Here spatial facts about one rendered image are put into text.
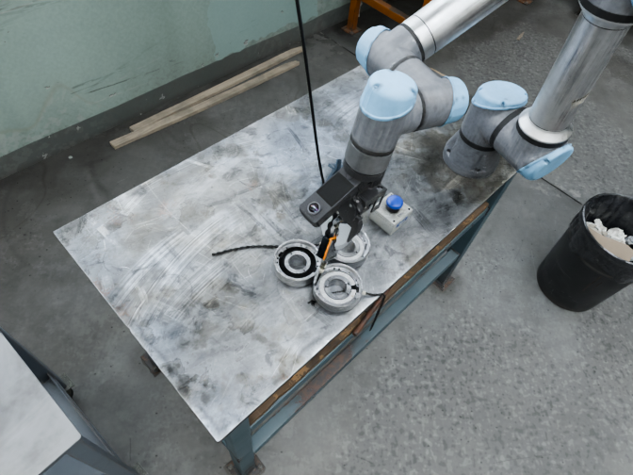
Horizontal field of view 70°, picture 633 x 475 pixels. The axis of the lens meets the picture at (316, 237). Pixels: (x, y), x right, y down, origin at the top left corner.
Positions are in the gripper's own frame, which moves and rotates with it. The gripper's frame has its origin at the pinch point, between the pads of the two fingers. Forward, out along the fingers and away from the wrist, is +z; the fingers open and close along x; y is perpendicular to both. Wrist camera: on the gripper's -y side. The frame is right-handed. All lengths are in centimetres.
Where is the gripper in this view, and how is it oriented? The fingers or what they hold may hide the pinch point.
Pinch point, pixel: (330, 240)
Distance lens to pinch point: 90.7
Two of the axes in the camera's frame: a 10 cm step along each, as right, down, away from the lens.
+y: 7.1, -4.4, 5.5
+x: -6.8, -6.4, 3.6
